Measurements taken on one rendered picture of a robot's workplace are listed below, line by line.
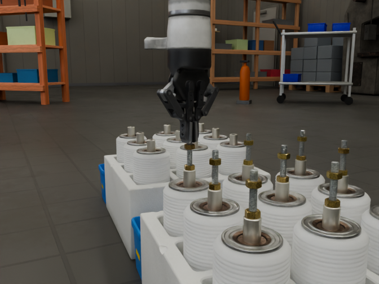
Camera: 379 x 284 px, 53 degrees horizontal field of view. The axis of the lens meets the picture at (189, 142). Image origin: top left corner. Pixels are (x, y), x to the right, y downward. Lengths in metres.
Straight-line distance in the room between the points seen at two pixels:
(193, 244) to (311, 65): 8.12
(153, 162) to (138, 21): 10.83
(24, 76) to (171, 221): 5.00
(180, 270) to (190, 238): 0.05
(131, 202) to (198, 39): 0.45
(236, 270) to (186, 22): 0.38
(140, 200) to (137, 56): 10.76
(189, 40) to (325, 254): 0.37
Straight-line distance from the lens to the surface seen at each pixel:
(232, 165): 1.03
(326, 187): 0.72
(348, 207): 0.67
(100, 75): 11.29
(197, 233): 0.56
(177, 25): 0.63
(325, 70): 8.31
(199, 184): 0.70
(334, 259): 0.52
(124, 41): 11.52
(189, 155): 0.67
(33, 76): 5.48
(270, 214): 0.61
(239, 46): 8.96
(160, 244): 0.64
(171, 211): 0.67
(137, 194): 0.92
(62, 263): 1.01
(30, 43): 5.50
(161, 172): 0.96
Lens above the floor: 0.46
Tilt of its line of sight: 11 degrees down
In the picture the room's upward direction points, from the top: straight up
